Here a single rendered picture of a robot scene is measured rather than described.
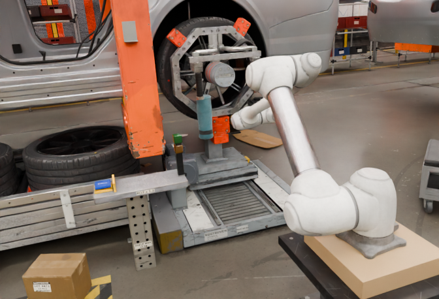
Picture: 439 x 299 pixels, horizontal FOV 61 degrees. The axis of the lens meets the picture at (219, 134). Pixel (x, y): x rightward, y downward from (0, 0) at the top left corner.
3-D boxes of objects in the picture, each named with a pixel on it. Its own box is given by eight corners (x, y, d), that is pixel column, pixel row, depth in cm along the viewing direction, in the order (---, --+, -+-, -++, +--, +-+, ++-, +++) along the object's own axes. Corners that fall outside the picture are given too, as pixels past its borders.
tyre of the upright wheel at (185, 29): (264, 52, 267) (189, -4, 240) (279, 55, 245) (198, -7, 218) (215, 130, 272) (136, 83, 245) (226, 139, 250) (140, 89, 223)
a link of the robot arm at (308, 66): (308, 63, 172) (279, 66, 170) (324, 43, 155) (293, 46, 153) (314, 89, 169) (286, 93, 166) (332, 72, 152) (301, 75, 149)
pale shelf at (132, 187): (181, 173, 192) (180, 168, 191) (189, 187, 177) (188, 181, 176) (94, 188, 181) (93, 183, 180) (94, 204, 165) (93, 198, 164)
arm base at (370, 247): (416, 241, 134) (417, 228, 133) (369, 260, 126) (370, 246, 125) (377, 219, 150) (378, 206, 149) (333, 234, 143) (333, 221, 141)
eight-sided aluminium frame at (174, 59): (255, 108, 249) (253, 23, 232) (259, 110, 243) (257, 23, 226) (175, 119, 234) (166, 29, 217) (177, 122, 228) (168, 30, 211)
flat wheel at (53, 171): (119, 149, 279) (114, 119, 272) (157, 177, 227) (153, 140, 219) (21, 173, 244) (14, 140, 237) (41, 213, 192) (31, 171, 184)
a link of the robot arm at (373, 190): (405, 233, 130) (410, 175, 123) (358, 243, 126) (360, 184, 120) (376, 211, 145) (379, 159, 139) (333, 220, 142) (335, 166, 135)
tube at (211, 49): (213, 51, 223) (212, 33, 220) (224, 54, 205) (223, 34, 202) (185, 54, 218) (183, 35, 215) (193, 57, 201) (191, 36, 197)
